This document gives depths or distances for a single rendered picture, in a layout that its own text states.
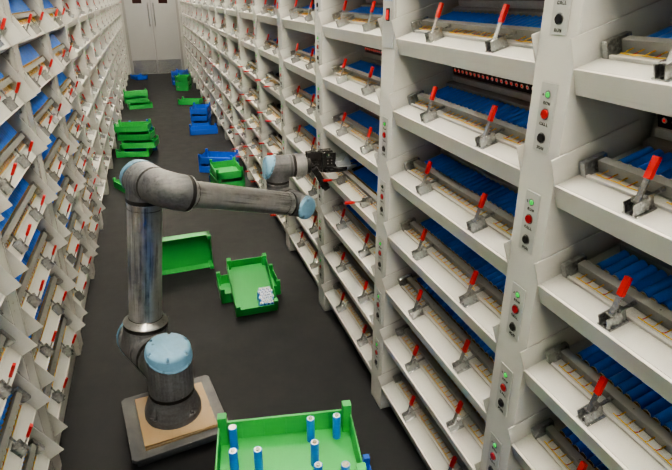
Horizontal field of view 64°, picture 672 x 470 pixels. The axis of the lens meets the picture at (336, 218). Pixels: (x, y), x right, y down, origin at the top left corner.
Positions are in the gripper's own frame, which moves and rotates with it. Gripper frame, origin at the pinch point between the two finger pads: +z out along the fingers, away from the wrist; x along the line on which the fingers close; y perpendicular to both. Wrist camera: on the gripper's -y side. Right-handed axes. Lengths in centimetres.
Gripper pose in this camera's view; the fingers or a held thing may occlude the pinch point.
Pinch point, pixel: (352, 166)
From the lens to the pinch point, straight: 221.2
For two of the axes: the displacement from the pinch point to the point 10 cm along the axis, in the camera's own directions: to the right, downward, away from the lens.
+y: 0.2, -9.3, -3.8
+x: -3.2, -3.6, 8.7
